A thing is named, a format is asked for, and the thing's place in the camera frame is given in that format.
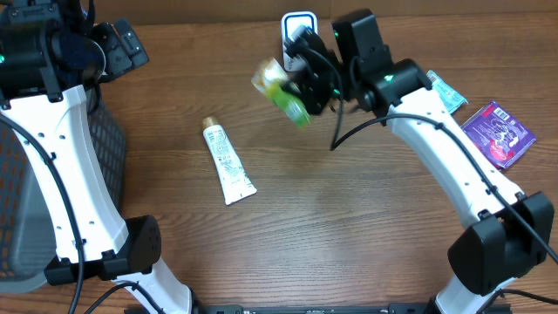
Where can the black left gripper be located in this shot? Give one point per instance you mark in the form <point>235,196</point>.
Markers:
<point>124,60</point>

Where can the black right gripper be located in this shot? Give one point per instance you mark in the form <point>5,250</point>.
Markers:
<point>311,91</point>

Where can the green yellow snack pack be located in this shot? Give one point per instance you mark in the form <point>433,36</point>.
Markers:
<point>272,81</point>

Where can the white tube gold cap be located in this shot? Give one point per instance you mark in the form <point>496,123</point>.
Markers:
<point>235,183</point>

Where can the teal wipes pack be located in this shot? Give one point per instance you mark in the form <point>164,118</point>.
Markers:
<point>452,99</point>

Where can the purple pad package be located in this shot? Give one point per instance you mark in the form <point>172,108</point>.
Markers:
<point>500,137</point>

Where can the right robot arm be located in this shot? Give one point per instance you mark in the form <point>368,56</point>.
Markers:
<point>506,233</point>

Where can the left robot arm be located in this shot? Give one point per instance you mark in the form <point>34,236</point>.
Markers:
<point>52,54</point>

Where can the grey plastic basket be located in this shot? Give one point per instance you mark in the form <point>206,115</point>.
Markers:
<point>26,209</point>

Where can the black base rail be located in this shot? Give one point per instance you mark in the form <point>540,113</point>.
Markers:
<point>398,308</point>

